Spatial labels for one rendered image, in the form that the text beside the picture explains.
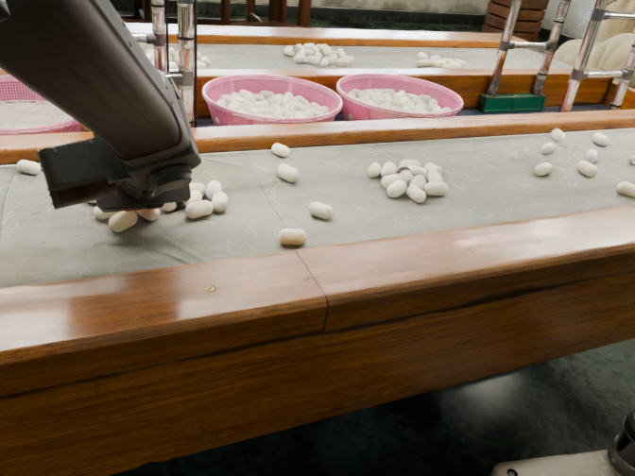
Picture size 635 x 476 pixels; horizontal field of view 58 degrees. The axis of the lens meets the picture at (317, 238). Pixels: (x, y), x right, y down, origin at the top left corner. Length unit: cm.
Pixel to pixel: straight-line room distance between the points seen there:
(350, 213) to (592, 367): 126
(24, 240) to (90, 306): 18
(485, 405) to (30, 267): 125
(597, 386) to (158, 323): 149
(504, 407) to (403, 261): 105
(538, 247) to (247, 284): 37
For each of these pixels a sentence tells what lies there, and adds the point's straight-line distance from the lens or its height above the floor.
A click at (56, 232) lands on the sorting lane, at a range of 72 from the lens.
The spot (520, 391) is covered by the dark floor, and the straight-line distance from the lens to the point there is 171.
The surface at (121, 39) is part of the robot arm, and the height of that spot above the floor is 103.
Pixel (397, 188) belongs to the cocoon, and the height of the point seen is 76.
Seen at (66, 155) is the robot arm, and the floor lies 89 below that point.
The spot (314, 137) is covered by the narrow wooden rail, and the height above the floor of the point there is 76.
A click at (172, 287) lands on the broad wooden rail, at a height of 76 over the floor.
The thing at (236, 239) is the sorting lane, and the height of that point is 74.
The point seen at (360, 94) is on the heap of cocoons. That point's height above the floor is 74.
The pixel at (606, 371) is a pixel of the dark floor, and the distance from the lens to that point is 192.
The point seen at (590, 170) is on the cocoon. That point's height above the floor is 75.
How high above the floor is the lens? 111
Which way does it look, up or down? 31 degrees down
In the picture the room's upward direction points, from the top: 7 degrees clockwise
